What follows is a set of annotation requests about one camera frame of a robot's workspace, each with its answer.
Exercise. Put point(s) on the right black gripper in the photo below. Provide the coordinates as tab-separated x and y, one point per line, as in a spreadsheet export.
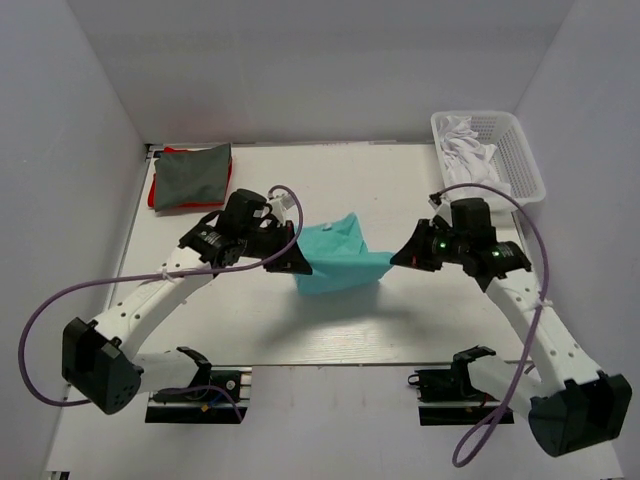
414	253

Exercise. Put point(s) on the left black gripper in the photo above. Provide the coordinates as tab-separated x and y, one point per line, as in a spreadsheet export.
292	261

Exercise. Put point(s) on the teal polo shirt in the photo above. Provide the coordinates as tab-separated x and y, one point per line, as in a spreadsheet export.
339	257

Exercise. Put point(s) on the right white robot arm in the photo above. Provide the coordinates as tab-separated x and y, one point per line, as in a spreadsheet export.
567	399

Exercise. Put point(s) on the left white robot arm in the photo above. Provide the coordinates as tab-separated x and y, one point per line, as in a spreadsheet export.
101	358

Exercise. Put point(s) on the crumpled white t shirt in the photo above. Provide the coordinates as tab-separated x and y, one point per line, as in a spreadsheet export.
465	158

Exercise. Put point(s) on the white plastic basket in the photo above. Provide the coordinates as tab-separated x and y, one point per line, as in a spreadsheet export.
513	160

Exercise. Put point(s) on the folded grey t shirt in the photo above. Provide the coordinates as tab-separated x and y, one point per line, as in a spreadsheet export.
192	175

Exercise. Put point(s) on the folded red t shirt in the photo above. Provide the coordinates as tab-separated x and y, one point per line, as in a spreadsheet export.
187	202

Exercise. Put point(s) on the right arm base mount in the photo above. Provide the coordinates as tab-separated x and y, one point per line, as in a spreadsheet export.
441	401

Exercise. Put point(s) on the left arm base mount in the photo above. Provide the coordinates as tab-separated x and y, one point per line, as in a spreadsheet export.
223	398

